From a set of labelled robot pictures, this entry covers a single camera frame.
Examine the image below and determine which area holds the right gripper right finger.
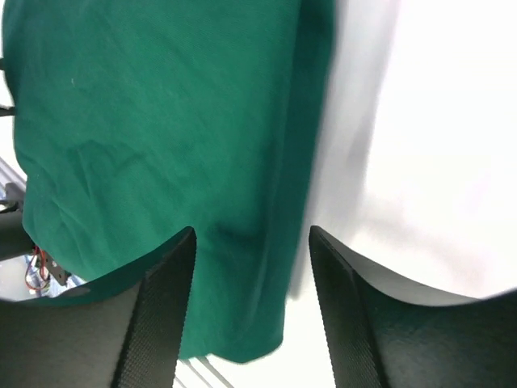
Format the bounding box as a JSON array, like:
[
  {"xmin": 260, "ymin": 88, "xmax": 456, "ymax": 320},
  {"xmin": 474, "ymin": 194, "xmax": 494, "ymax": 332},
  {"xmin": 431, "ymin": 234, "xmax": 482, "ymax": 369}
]
[{"xmin": 309, "ymin": 226, "xmax": 516, "ymax": 387}]

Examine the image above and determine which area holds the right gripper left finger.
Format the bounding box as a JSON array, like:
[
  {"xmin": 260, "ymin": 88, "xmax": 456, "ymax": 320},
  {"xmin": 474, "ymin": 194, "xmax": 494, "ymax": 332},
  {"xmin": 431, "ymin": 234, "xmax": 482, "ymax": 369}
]
[{"xmin": 1, "ymin": 227, "xmax": 196, "ymax": 388}]

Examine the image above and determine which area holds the green surgical cloth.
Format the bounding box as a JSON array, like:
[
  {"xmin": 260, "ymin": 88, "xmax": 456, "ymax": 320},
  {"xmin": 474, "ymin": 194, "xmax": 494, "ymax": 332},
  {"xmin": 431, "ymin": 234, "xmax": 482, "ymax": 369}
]
[{"xmin": 2, "ymin": 0, "xmax": 335, "ymax": 363}]

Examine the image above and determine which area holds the aluminium front rail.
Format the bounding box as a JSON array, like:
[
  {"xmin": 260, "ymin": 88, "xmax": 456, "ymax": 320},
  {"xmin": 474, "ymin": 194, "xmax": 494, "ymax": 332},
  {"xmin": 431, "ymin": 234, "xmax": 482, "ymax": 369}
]
[{"xmin": 1, "ymin": 158, "xmax": 235, "ymax": 388}]

